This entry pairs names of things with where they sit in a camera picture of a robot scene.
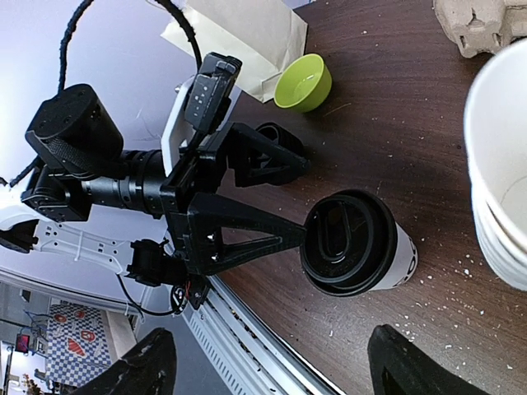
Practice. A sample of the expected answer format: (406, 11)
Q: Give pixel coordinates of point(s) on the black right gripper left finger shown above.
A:
(147, 368)

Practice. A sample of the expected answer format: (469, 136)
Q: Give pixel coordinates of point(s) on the stack of cardboard cup carriers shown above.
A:
(484, 26)

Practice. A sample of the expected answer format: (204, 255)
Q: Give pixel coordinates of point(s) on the green plastic bowl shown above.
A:
(304, 85)

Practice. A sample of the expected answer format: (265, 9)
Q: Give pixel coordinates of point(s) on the black plastic cup lid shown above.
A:
(350, 243)

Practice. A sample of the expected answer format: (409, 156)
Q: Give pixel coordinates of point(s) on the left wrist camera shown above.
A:
(209, 98)

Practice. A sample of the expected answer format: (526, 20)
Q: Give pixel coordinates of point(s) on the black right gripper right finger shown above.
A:
(397, 366)

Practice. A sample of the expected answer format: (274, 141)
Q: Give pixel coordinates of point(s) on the stack of black cup lids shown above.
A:
(282, 137)

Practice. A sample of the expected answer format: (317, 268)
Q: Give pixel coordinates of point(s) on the white paper takeout bag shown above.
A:
(266, 36)

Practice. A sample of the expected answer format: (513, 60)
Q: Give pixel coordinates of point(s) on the stack of white paper cups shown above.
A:
(495, 142)

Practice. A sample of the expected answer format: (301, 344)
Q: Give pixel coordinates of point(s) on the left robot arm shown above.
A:
(81, 163)

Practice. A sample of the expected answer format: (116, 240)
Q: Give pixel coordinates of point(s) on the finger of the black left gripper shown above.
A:
(258, 160)
(224, 233)

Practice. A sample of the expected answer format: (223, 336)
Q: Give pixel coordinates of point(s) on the single white paper cup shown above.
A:
(402, 265)

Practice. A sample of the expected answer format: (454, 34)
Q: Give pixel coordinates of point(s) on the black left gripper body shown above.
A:
(200, 169)

